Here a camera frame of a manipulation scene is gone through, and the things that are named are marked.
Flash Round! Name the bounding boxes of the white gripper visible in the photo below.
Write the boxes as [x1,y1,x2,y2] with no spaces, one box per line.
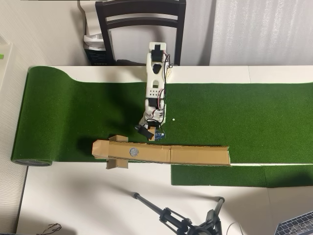
[138,107,168,130]

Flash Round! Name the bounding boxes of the brown cardboard ramp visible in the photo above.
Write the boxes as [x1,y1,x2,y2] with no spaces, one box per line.
[91,135,232,170]

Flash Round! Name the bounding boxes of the long green putting mat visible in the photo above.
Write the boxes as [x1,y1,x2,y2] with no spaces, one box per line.
[11,65,313,168]

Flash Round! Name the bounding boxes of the dark blue box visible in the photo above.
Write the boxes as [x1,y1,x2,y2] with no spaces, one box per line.
[84,47,116,66]

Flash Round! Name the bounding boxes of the small green turf piece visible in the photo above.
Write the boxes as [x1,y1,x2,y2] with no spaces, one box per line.
[170,164,313,188]

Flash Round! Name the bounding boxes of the black tripod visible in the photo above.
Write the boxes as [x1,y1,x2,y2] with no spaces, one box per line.
[132,192,225,235]

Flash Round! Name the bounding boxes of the dark wooden chair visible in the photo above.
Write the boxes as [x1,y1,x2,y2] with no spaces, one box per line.
[94,0,187,67]

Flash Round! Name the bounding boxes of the white foam packaging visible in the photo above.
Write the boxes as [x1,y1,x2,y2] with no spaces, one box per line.
[77,0,111,49]

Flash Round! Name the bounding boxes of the white curtain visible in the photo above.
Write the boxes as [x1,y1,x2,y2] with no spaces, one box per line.
[209,0,313,66]

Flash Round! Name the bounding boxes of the gray laptop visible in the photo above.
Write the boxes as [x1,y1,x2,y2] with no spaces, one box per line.
[273,211,313,235]

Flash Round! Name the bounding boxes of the cardboard camera mount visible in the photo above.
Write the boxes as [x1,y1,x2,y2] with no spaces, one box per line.
[147,125,157,141]

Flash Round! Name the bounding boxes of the red and black servo wires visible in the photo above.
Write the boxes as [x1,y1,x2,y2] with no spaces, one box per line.
[151,53,175,123]

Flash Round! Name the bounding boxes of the thin white cable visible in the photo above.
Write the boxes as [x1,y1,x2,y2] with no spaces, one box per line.
[226,222,244,235]

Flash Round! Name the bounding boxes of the thin black wire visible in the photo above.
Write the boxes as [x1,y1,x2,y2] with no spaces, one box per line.
[43,223,62,234]

